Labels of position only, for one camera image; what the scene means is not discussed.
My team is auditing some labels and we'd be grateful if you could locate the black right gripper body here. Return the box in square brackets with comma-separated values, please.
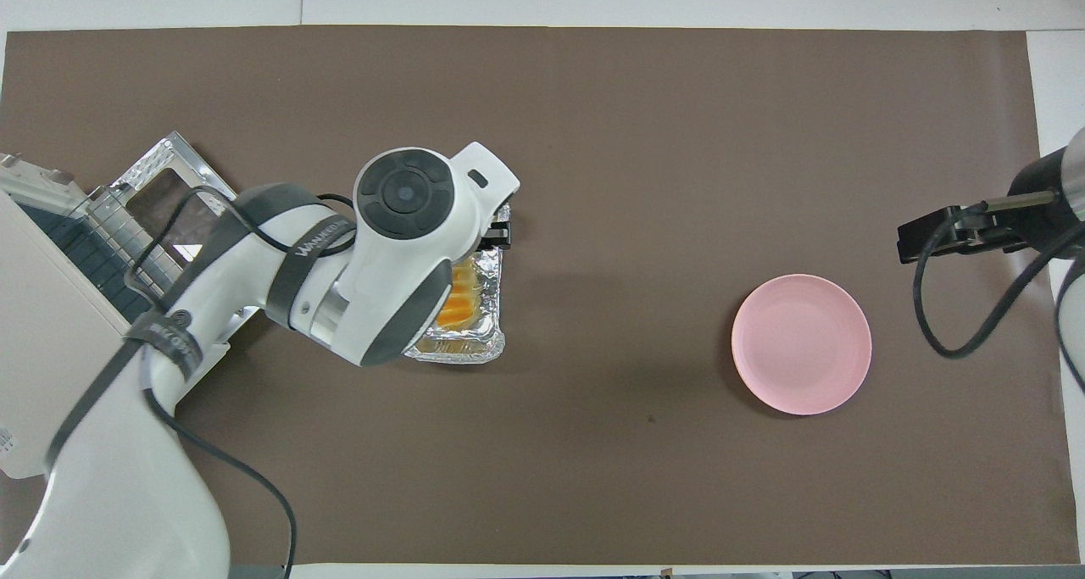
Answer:
[1009, 147, 1085, 253]

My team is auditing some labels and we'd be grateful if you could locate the golden bread loaf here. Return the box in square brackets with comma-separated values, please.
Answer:
[437, 257, 486, 330]

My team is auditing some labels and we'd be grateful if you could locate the aluminium foil tray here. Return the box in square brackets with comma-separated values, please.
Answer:
[405, 248, 508, 365]

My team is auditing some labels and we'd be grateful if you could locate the glass oven door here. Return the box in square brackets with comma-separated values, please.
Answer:
[89, 131, 264, 334]

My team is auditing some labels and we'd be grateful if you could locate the cream toaster oven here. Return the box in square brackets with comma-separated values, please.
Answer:
[0, 151, 247, 480]

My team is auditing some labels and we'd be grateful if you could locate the brown table mat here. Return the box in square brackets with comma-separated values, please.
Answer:
[0, 25, 1082, 567]

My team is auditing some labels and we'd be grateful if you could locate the pink round plate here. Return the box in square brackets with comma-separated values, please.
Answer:
[731, 274, 873, 416]

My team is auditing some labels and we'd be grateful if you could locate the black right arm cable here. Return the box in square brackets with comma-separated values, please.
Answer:
[912, 199, 1085, 393]

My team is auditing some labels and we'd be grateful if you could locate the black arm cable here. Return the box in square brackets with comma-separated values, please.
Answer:
[912, 199, 1085, 393]
[125, 185, 357, 579]

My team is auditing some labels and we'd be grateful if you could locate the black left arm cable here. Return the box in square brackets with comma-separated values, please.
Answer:
[125, 185, 357, 579]

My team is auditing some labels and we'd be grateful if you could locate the metal oven wire rack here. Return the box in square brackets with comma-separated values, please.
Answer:
[17, 185, 175, 321]

